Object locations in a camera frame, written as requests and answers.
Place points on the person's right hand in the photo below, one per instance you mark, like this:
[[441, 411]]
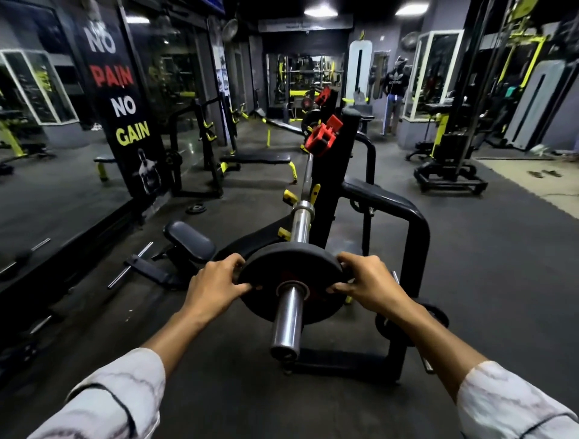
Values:
[[373, 285]]

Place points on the person's left hand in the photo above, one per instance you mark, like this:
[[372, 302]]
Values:
[[212, 285]]

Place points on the person's left thumb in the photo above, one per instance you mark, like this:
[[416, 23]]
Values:
[[239, 287]]

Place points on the person's right thumb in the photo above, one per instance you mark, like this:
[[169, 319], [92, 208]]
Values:
[[340, 287]]

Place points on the black round weight plate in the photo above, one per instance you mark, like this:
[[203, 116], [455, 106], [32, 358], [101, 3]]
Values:
[[289, 271]]

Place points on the person's left forearm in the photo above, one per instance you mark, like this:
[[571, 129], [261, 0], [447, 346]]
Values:
[[117, 375]]

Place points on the person's right forearm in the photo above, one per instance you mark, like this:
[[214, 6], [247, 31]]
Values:
[[475, 375]]

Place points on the chrome barbell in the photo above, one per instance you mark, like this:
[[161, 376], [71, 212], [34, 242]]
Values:
[[294, 253]]

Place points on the black padded adjustable bench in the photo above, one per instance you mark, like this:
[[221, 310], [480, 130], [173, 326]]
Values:
[[181, 253]]

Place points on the black weight plate on rack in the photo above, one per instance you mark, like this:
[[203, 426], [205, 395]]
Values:
[[414, 319]]

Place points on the black bench press rack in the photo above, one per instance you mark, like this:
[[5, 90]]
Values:
[[371, 212]]

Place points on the small black weight plate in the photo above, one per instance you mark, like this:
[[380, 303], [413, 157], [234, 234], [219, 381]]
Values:
[[196, 208]]

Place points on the black flat bench yellow legs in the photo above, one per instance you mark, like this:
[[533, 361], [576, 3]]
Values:
[[258, 159]]

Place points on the black squat stand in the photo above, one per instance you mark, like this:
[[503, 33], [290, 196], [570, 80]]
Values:
[[203, 144]]

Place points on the red barbell collar clamp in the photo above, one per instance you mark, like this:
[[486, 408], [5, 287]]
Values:
[[322, 134]]

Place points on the yellow black power rack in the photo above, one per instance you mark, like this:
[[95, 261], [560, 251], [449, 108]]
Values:
[[305, 83]]

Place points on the white arched mirror panel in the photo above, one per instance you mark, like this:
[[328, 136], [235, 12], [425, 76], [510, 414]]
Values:
[[358, 70]]

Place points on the pair of slippers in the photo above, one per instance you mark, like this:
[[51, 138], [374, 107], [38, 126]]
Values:
[[544, 173]]

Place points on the ceiling light panel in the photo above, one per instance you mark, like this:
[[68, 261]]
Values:
[[320, 11], [411, 9]]

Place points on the black motivational wall banner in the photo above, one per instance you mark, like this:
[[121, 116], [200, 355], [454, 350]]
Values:
[[120, 99]]

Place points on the wall mirror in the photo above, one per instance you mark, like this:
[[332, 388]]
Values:
[[68, 126]]

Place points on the wall mounted fan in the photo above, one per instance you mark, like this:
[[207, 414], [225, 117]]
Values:
[[230, 30]]

